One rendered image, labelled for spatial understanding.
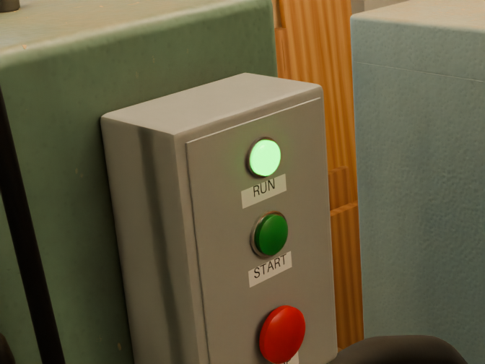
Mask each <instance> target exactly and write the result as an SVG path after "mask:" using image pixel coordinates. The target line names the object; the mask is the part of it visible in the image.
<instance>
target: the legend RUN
mask: <svg viewBox="0 0 485 364"><path fill-rule="evenodd" d="M286 190H287V186H286V176H285V174H283V175H280V176H278V177H275V178H272V179H271V180H268V181H265V182H263V183H260V184H258V185H256V186H253V187H251V188H248V189H246V190H244V191H241V196H242V208H243V209H244V208H246V207H249V206H251V205H253V204H256V203H258V202H261V201H263V200H265V199H267V198H270V197H272V196H275V195H277V194H280V193H282V192H284V191H286Z"/></svg>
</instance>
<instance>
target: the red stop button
mask: <svg viewBox="0 0 485 364"><path fill-rule="evenodd" d="M304 336H305V318H304V316H303V314H302V312H301V311H300V310H299V309H297V308H294V307H292V306H290V305H283V306H280V307H278V308H276V309H275V310H274V311H272V312H271V313H270V315H269V316H268V317H267V319H266V320H265V322H264V324H263V326H262V329H261V333H260V338H259V347H260V351H261V354H262V356H264V358H265V359H267V360H268V361H271V362H272V363H276V364H281V363H285V362H286V361H288V360H290V359H291V358H292V357H293V356H294V355H295V354H296V353H297V351H298V349H299V348H300V346H301V344H302V341H303V339H304Z"/></svg>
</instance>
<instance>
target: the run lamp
mask: <svg viewBox="0 0 485 364"><path fill-rule="evenodd" d="M279 161H280V150H279V147H278V145H277V143H276V142H275V141H274V140H273V139H272V138H270V137H267V136H261V137H259V138H257V139H256V140H255V141H254V142H253V143H252V144H251V145H250V147H249V150H248V153H247V158H246V163H247V167H248V170H249V172H250V173H251V174H252V175H253V176H255V177H258V178H265V177H267V176H269V175H270V174H272V173H273V172H274V171H275V170H276V168H277V167H278V165H279Z"/></svg>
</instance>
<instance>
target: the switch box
mask: <svg viewBox="0 0 485 364"><path fill-rule="evenodd" d="M100 125H101V130H102V140H103V146H104V151H105V161H106V166H107V172H108V181H109V187H110V196H111V201H112V207H113V216H114V222H115V231H116V237H117V242H118V252H119V257H120V263H121V272H122V278H123V287H124V293H125V298H126V308H127V314H128V323H129V329H130V334H131V344H132V349H133V354H134V364H275V363H272V362H271V361H268V360H267V359H265V358H264V356H262V354H261V351H260V347H259V338H260V333H261V329H262V326H263V324H264V322H265V320H266V319H267V317H268V316H269V315H270V313H271V312H272V311H274V310H275V309H276V308H278V307H280V306H292V307H294V308H297V309H299V310H300V311H301V312H302V314H303V316H304V318H305V336H304V339H303V341H302V344H301V346H300V348H299V349H298V357H299V364H327V363H329V362H331V361H332V360H333V359H335V358H336V356H337V353H338V346H337V333H336V307H335V294H334V281H333V254H332V241H331V216H330V202H329V189H328V163H327V149H326V136H325V111H324V97H323V88H322V87H321V86H320V85H319V84H313V83H309V82H301V81H295V80H290V79H282V78H277V77H269V76H263V75H259V74H250V73H242V74H238V75H235V76H233V77H228V78H225V79H221V80H218V81H215V82H211V83H208V84H203V85H201V86H198V87H194V88H190V89H188V90H184V91H181V92H177V93H173V94H171V95H166V96H164V97H159V98H156V99H153V100H149V101H146V102H143V103H139V104H136V105H132V106H129V107H126V108H122V109H119V110H115V111H112V112H109V113H106V114H104V115H103V116H101V119H100ZM259 137H270V138H272V139H273V140H274V141H275V142H276V143H277V145H278V147H279V150H280V161H279V165H278V167H277V168H276V170H275V171H274V172H273V173H272V174H270V175H269V176H267V177H265V178H258V177H255V176H253V175H252V174H251V173H250V172H249V170H248V167H247V163H246V158H247V153H248V150H249V147H250V145H251V144H252V143H253V142H254V141H255V140H256V139H257V138H259ZM283 174H285V176H286V186H287V190H286V191H284V192H282V193H280V194H277V195H275V196H272V197H270V198H267V199H265V200H263V201H260V202H258V203H256V204H253V205H251V206H249V207H246V208H244V209H243V204H242V196H241V191H244V190H246V189H248V188H251V187H253V186H256V185H258V184H260V183H263V182H265V181H268V180H271V179H272V178H275V177H278V176H281V175H283ZM267 210H276V211H278V212H281V213H282V214H283V215H284V217H285V219H286V221H287V225H288V236H287V241H286V243H285V244H284V247H283V248H282V249H281V250H280V251H279V252H278V253H277V254H275V255H274V256H272V257H269V258H263V257H260V256H258V255H256V254H255V253H254V251H253V249H252V247H251V244H250V232H251V230H252V226H253V224H254V222H255V221H256V219H257V218H258V216H259V215H261V214H262V213H263V212H265V211H267ZM290 251H291V257H292V267H291V268H289V269H286V270H284V271H283V272H280V273H278V274H276V275H274V276H272V277H270V278H268V279H266V280H264V281H262V282H260V283H258V284H257V285H254V286H252V287H250V284H249V276H248V271H250V270H252V269H255V268H256V267H259V266H260V265H262V264H265V263H266V262H269V261H271V260H273V259H275V258H277V257H279V256H281V255H283V254H285V253H288V252H290Z"/></svg>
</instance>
